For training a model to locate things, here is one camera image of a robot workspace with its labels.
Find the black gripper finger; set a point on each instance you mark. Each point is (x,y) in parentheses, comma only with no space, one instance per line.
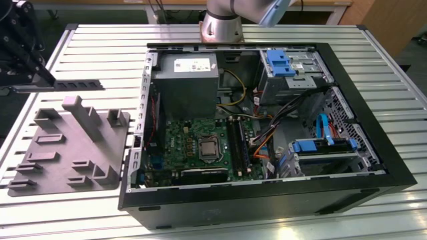
(33,89)
(29,42)

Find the blue RAM stick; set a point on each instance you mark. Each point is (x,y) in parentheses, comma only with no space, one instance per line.
(80,85)

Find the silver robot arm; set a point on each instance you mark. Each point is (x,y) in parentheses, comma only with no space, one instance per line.
(221,27)

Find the grey parts rack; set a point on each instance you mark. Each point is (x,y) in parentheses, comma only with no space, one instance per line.
(76,150)

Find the grey power supply unit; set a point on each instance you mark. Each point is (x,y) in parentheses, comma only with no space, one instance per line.
(187,95)

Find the green motherboard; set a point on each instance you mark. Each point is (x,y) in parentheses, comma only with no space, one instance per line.
(180,150)

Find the silver CPU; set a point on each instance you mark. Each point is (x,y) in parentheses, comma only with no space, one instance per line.
(208,149)

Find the black graphics card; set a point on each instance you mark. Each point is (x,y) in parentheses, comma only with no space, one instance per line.
(203,175)

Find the blue drive bay latch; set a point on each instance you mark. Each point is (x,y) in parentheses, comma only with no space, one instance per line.
(277,65)

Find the black PC case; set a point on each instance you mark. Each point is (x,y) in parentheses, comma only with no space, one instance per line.
(233,202)

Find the metal drive cage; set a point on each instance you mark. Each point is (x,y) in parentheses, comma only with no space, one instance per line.
(300,83)

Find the hard disk in blue carrier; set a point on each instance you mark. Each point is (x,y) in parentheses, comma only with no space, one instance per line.
(304,146)

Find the metal disk bay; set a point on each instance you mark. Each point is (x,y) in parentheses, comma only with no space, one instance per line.
(327,156)

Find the brown wooden cabinet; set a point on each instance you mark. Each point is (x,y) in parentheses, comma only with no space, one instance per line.
(387,22)

